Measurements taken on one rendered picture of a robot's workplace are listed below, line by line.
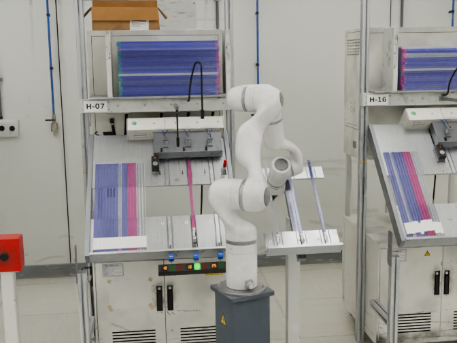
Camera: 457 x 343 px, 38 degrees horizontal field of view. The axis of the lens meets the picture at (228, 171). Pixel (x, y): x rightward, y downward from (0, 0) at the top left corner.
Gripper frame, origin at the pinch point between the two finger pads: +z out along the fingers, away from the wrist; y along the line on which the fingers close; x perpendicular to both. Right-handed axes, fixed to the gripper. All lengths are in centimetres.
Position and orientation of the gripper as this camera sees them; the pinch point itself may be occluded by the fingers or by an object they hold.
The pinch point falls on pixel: (271, 197)
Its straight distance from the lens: 318.1
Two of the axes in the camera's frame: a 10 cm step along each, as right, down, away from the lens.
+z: -0.9, 4.7, 8.8
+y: -9.9, 0.4, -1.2
